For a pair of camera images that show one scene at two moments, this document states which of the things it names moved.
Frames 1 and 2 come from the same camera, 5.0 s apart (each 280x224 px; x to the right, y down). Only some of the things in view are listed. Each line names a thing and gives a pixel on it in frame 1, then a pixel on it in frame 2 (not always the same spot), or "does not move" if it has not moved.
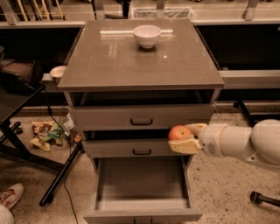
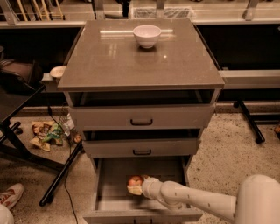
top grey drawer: (140, 117) does not move
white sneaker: (9, 197) does not move
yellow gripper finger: (187, 145) → (135, 190)
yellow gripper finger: (196, 128) → (144, 177)
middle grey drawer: (131, 148) does not move
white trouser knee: (6, 217) does not move
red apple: (178, 131) → (136, 180)
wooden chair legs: (38, 12) does not move
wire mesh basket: (169, 12) does not move
